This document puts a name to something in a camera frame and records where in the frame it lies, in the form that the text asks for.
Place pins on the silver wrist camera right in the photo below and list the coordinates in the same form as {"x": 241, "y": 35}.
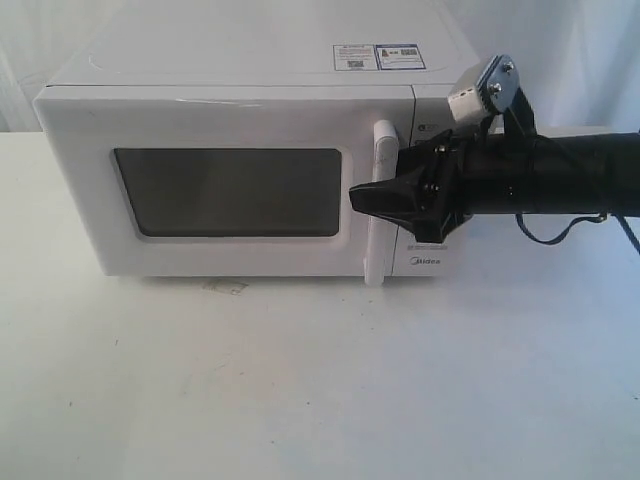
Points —
{"x": 484, "y": 90}

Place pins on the white microwave oven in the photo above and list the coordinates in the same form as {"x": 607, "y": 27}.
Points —
{"x": 229, "y": 181}

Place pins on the blue white label sticker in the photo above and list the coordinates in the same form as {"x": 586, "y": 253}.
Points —
{"x": 378, "y": 57}

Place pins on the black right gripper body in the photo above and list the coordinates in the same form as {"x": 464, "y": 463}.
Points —
{"x": 440, "y": 161}

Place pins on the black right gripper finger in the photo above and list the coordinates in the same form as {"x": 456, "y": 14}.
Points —
{"x": 405, "y": 189}
{"x": 417, "y": 220}

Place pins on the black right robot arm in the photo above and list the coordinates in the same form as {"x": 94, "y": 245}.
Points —
{"x": 589, "y": 177}

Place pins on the white microwave oven body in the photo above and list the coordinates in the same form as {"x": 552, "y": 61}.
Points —
{"x": 286, "y": 44}

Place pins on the clear tape patch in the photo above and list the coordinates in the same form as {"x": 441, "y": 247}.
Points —
{"x": 223, "y": 286}

